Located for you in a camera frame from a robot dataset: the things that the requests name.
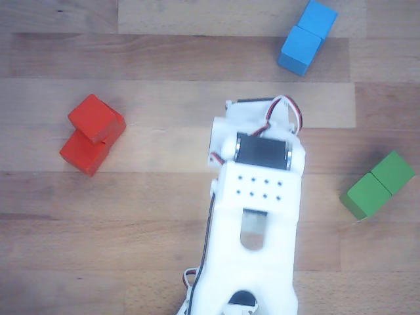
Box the small red cube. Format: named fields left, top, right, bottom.
left=68, top=94, right=118, bottom=144

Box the long red block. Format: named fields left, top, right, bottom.
left=58, top=108, right=127, bottom=177

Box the long blue block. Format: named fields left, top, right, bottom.
left=276, top=0, right=339, bottom=77

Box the long green block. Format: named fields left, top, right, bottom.
left=339, top=150, right=416, bottom=221

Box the red white black servo cable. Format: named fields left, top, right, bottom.
left=251, top=94, right=305, bottom=137
left=180, top=192, right=217, bottom=298

